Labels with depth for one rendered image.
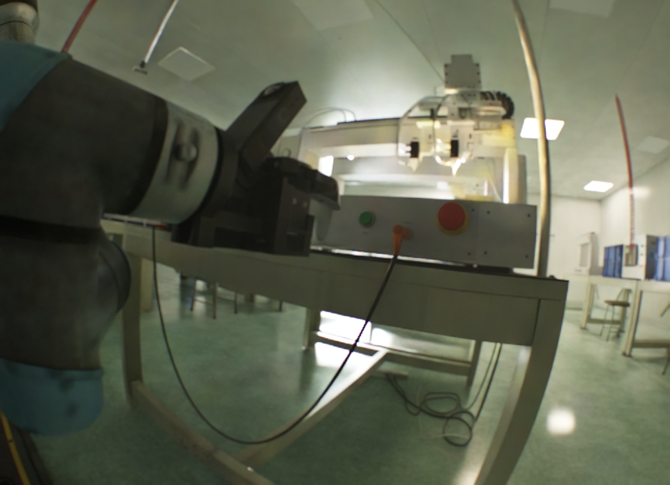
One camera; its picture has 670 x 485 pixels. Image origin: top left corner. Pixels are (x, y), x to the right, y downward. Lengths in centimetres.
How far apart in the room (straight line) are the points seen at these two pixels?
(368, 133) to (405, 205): 60
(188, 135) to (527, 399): 47
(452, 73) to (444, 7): 178
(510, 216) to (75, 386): 49
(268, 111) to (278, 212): 8
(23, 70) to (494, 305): 46
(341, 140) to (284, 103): 82
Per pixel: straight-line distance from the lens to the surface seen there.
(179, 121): 17
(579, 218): 856
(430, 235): 45
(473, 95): 89
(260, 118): 24
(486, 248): 44
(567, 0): 276
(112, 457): 113
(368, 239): 47
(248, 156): 21
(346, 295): 44
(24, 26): 40
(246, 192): 23
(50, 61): 15
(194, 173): 17
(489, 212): 45
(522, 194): 122
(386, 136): 100
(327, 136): 110
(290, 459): 112
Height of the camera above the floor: 76
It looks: 3 degrees up
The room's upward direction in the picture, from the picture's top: 7 degrees clockwise
